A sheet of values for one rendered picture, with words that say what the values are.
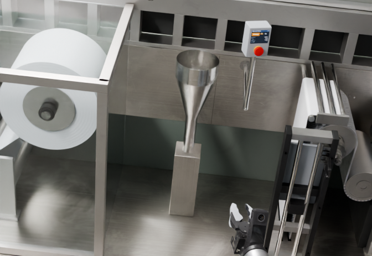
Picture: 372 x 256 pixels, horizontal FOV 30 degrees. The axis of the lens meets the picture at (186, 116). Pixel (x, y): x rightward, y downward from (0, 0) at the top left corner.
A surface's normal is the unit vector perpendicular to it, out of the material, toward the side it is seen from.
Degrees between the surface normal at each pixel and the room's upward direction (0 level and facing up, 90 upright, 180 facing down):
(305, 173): 90
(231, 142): 90
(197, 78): 90
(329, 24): 90
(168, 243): 0
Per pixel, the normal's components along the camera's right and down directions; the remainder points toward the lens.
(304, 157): -0.07, 0.54
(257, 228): 0.24, 0.06
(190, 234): 0.08, -0.83
